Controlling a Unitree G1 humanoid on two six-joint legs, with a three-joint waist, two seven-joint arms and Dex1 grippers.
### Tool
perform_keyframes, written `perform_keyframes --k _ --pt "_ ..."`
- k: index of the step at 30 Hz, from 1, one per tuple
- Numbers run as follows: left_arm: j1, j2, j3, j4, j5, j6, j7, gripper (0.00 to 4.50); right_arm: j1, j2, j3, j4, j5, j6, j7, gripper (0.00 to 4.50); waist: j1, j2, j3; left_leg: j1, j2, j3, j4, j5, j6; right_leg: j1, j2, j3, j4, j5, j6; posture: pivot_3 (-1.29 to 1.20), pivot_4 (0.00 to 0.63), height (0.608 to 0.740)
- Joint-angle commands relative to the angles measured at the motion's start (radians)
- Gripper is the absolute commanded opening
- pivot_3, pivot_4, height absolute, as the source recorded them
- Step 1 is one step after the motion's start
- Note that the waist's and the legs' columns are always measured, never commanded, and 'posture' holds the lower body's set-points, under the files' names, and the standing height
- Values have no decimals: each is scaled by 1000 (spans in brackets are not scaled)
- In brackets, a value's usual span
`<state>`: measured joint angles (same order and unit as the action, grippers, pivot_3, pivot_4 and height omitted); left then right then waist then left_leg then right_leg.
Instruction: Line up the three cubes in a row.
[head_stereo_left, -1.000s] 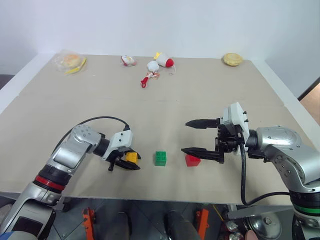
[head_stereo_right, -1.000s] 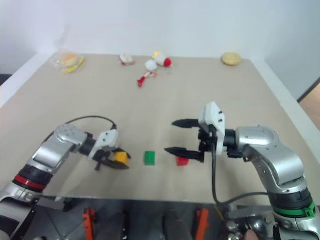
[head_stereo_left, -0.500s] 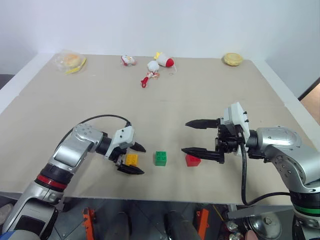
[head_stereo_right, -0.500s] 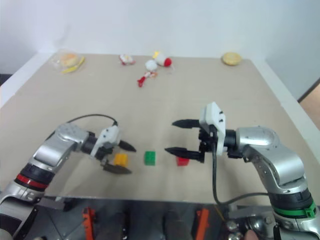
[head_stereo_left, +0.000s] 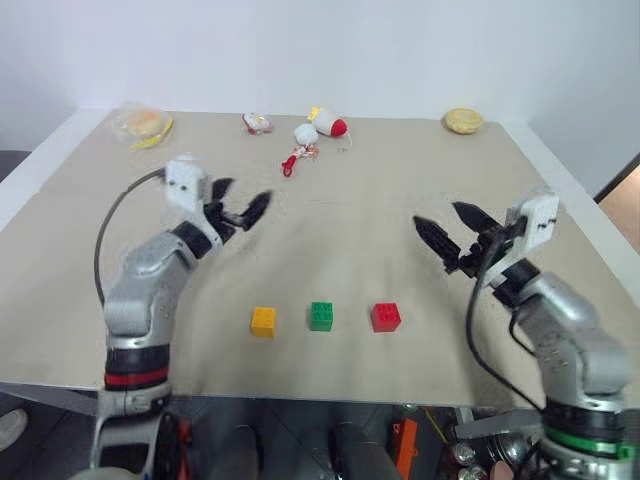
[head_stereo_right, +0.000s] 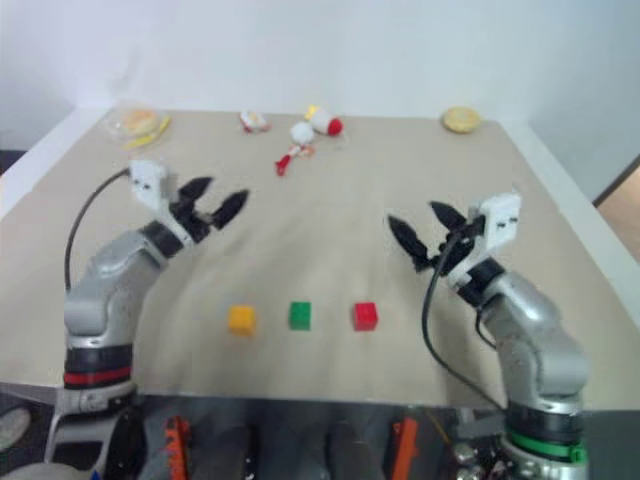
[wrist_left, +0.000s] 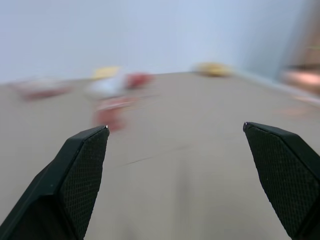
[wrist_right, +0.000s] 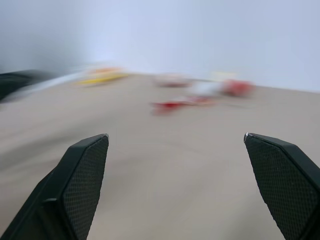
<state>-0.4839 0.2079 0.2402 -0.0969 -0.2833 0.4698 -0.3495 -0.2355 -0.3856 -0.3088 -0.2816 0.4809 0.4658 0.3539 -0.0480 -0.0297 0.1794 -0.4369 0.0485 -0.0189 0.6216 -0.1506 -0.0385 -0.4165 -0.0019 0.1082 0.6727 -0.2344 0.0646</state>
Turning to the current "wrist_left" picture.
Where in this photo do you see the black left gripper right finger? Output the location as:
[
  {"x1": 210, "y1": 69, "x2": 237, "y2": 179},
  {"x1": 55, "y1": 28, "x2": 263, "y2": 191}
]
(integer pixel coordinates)
[{"x1": 242, "y1": 121, "x2": 320, "y2": 240}]

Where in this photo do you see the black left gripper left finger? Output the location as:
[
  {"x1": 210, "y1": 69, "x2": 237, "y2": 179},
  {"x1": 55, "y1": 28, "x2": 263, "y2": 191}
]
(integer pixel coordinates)
[{"x1": 0, "y1": 125, "x2": 110, "y2": 240}]

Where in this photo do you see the red cube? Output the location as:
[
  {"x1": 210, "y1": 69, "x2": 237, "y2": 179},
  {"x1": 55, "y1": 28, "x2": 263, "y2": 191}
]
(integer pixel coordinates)
[
  {"x1": 93, "y1": 96, "x2": 137, "y2": 132},
  {"x1": 126, "y1": 72, "x2": 155, "y2": 90}
]

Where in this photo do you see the red and white flat object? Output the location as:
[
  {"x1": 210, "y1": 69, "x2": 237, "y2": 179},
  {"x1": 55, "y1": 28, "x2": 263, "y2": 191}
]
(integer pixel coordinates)
[{"x1": 9, "y1": 79, "x2": 76, "y2": 101}]

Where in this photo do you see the yellow flat object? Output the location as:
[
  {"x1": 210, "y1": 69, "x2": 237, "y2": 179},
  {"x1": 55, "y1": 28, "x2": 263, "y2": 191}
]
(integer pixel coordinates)
[{"x1": 91, "y1": 66, "x2": 121, "y2": 80}]

